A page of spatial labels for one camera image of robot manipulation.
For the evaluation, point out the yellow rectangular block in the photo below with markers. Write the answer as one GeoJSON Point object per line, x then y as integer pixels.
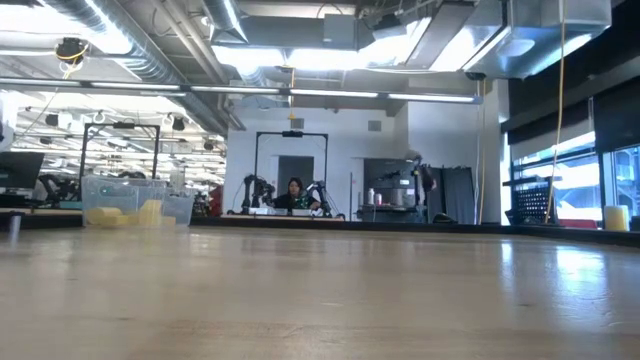
{"type": "Point", "coordinates": [126, 220]}

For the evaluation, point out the yellow cylinder block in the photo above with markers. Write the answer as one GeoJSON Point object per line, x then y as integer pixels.
{"type": "Point", "coordinates": [102, 216]}

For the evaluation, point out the black background robot arm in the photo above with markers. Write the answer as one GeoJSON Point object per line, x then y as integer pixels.
{"type": "Point", "coordinates": [322, 195]}
{"type": "Point", "coordinates": [55, 187]}
{"type": "Point", "coordinates": [255, 192]}

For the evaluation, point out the grey door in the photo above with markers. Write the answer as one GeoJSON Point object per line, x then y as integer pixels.
{"type": "Point", "coordinates": [295, 167]}

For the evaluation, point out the person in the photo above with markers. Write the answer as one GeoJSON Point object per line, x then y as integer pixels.
{"type": "Point", "coordinates": [295, 197]}

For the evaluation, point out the white bottle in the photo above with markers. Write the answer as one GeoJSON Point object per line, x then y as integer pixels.
{"type": "Point", "coordinates": [371, 197]}

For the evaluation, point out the red background object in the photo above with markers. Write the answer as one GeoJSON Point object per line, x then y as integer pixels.
{"type": "Point", "coordinates": [216, 200]}

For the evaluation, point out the dark curtain panel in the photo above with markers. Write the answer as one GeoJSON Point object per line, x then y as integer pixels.
{"type": "Point", "coordinates": [455, 195]}

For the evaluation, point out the clear plastic bin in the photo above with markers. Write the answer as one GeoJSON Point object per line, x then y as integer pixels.
{"type": "Point", "coordinates": [115, 192]}

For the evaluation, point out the long ceiling light bar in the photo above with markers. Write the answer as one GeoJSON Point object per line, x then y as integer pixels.
{"type": "Point", "coordinates": [135, 86]}

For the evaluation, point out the black perforated rack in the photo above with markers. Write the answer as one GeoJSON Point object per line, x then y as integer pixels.
{"type": "Point", "coordinates": [532, 202]}

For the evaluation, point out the red bar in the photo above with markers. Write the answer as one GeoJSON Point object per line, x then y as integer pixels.
{"type": "Point", "coordinates": [577, 224]}

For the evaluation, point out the pale yellow roll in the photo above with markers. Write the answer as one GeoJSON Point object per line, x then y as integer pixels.
{"type": "Point", "coordinates": [616, 218]}

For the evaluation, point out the black monitor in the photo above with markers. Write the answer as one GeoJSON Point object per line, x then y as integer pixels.
{"type": "Point", "coordinates": [20, 170]}

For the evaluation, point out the black gantry frame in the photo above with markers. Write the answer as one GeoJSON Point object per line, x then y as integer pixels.
{"type": "Point", "coordinates": [291, 134]}
{"type": "Point", "coordinates": [120, 125]}

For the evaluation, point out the silver round ventilation duct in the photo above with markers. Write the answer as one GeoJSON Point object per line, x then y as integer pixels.
{"type": "Point", "coordinates": [130, 30]}

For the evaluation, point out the large metal duct box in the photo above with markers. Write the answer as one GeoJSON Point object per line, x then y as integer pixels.
{"type": "Point", "coordinates": [530, 45]}

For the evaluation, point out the small grey post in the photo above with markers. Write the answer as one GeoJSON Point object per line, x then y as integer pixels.
{"type": "Point", "coordinates": [15, 227]}

